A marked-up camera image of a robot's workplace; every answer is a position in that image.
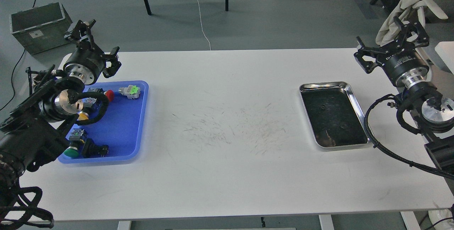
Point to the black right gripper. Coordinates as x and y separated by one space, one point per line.
404 62

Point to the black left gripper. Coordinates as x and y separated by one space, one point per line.
84 63

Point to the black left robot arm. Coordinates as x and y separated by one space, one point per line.
35 131

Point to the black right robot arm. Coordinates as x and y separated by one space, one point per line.
420 108

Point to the grey green connector part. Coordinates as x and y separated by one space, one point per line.
132 92

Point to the beige cloth on chair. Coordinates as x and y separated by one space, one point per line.
389 29

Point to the grey plastic crate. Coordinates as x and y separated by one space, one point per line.
41 28

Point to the blue plastic tray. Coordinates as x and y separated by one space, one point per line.
120 128

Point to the silver metal tray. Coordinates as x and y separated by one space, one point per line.
342 107

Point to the red push button switch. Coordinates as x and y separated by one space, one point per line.
109 93

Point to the yellow push button switch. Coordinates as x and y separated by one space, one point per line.
90 106

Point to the green push button switch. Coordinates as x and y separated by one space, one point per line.
77 139

